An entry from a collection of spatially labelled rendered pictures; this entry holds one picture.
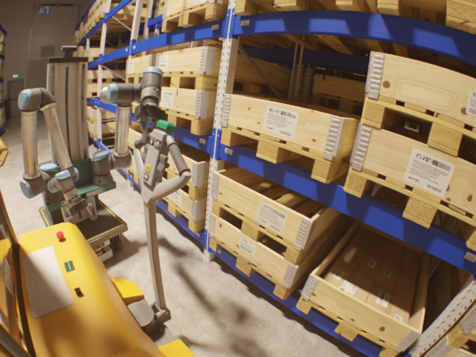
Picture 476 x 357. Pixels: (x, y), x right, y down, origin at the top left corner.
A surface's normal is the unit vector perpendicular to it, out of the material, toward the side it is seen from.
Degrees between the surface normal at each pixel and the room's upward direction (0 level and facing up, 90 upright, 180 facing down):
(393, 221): 90
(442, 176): 90
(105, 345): 0
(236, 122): 90
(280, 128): 90
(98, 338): 0
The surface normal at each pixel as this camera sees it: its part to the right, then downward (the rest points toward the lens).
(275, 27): -0.69, 0.20
